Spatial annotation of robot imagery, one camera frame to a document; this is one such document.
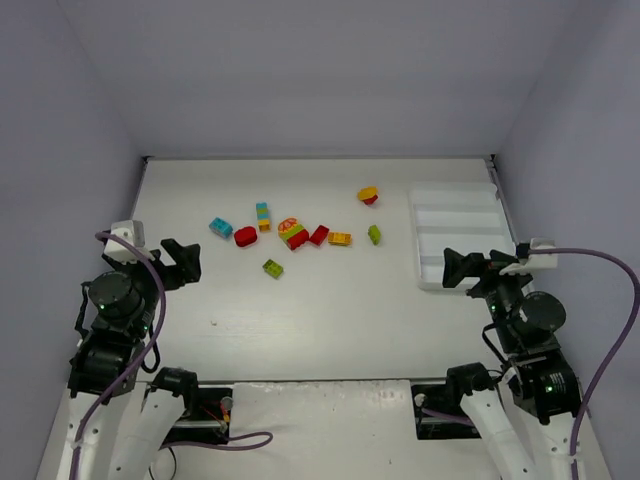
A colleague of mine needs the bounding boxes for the light blue lego brick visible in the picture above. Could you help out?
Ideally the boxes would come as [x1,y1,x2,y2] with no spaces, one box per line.
[209,217,233,239]

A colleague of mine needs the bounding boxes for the red rounded lego brick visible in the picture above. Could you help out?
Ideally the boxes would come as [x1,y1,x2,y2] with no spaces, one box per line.
[234,226,258,248]

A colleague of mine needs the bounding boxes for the small green lego brick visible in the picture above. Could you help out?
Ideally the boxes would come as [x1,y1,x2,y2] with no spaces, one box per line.
[368,225,381,246]

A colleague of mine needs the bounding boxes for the yellow lego brick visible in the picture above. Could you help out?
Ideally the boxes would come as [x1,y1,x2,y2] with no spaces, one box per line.
[328,231,352,246]

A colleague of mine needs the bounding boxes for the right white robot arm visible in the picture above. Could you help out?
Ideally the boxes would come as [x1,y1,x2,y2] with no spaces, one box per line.
[442,243,586,479]

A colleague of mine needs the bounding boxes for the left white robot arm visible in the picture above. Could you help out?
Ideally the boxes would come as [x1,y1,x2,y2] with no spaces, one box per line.
[56,232,202,479]

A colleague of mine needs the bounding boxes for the white divided sorting tray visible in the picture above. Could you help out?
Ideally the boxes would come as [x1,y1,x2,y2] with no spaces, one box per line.
[408,182,515,291]

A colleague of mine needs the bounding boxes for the blue yellow stacked lego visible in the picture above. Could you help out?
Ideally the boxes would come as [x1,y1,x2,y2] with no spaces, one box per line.
[256,202,271,233]

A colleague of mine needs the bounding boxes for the yellow red lego piece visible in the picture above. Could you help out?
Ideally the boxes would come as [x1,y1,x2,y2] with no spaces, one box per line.
[357,186,379,206]

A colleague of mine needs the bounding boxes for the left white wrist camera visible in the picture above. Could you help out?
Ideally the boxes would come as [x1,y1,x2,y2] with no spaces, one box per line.
[103,219,153,264]

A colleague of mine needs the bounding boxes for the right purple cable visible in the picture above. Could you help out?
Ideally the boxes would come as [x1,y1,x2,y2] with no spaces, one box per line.
[422,248,640,480]

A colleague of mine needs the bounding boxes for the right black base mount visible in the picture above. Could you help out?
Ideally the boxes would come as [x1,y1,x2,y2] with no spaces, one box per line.
[411,382,480,441]

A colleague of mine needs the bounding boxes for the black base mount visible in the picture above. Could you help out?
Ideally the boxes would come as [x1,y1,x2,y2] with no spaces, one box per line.
[411,382,480,441]
[141,377,234,448]

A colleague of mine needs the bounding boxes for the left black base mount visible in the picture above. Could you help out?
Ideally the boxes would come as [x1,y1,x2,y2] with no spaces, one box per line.
[141,377,234,448]

